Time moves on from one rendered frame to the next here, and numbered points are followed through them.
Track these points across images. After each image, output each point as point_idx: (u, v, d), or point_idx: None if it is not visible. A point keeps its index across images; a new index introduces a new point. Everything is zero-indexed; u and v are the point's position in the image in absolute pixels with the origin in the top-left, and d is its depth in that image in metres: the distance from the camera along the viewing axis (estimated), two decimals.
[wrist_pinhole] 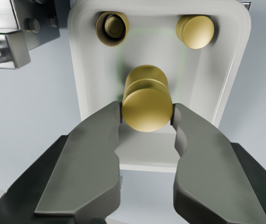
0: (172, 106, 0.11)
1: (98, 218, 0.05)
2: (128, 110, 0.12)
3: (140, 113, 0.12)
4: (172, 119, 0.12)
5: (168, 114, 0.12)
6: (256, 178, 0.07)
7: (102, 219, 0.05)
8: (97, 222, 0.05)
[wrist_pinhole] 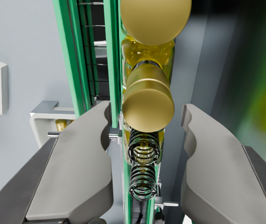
0: (184, 106, 0.11)
1: (98, 218, 0.05)
2: (129, 111, 0.12)
3: (141, 113, 0.12)
4: (182, 120, 0.12)
5: (169, 114, 0.11)
6: None
7: (102, 219, 0.05)
8: (97, 222, 0.05)
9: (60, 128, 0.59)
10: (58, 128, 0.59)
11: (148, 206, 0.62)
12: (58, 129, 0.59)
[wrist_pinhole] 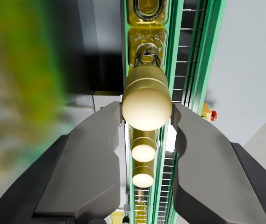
0: (172, 106, 0.11)
1: (98, 218, 0.05)
2: None
3: None
4: (172, 119, 0.12)
5: None
6: (256, 178, 0.07)
7: (102, 219, 0.05)
8: (97, 222, 0.05)
9: None
10: None
11: None
12: None
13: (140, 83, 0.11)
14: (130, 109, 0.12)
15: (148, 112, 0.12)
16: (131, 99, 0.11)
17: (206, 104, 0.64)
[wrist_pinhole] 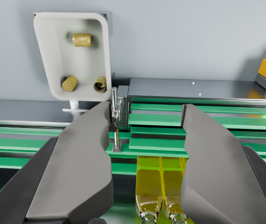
0: (184, 106, 0.11)
1: (98, 218, 0.05)
2: None
3: None
4: (182, 120, 0.12)
5: None
6: None
7: (102, 219, 0.05)
8: (97, 222, 0.05)
9: (82, 42, 0.47)
10: (81, 40, 0.46)
11: (9, 150, 0.55)
12: (80, 39, 0.46)
13: None
14: None
15: None
16: None
17: (265, 59, 0.50)
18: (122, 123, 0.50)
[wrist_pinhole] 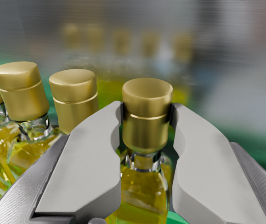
0: (172, 106, 0.11)
1: (98, 218, 0.05)
2: (1, 70, 0.14)
3: (11, 68, 0.15)
4: (171, 119, 0.12)
5: (29, 62, 0.16)
6: (255, 178, 0.07)
7: (102, 219, 0.05)
8: (97, 222, 0.05)
9: (152, 123, 0.11)
10: (141, 125, 0.12)
11: None
12: (138, 128, 0.12)
13: (95, 84, 0.14)
14: (81, 70, 0.14)
15: (71, 75, 0.13)
16: (89, 72, 0.14)
17: None
18: None
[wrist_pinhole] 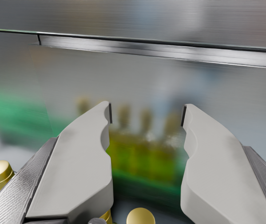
0: (184, 106, 0.11)
1: (98, 218, 0.05)
2: None
3: None
4: (182, 120, 0.12)
5: None
6: None
7: (102, 219, 0.05)
8: (97, 222, 0.05)
9: None
10: None
11: None
12: None
13: (109, 210, 0.23)
14: None
15: None
16: None
17: None
18: None
